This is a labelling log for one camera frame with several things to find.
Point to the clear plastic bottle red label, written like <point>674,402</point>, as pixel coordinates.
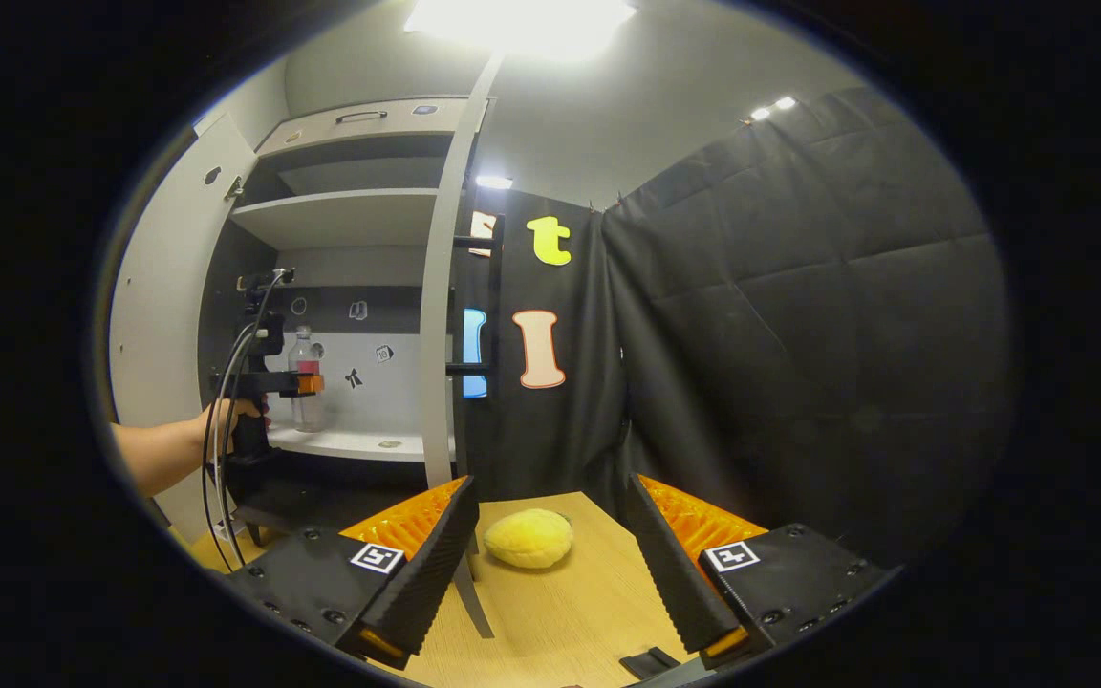
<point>307,411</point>

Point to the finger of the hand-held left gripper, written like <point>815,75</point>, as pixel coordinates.
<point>297,383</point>

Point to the small ceiling light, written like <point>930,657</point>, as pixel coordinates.
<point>759,113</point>
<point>785,102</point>
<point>493,182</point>

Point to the black backdrop cloth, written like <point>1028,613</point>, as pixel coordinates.
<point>799,334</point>

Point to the white and grey cabinet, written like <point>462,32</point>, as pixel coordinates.
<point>340,218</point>

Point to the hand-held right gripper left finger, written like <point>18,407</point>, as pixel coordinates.
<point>436,564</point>

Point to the large ceiling light panel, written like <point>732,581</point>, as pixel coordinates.
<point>517,24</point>

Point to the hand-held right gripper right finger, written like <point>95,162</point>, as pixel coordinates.
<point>670,564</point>

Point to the white cabinet drawer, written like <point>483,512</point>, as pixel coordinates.
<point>321,129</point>

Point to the yellow plush toy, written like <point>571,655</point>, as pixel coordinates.
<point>528,540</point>

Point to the white cabinet door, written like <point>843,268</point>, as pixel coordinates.
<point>163,306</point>
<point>436,334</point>

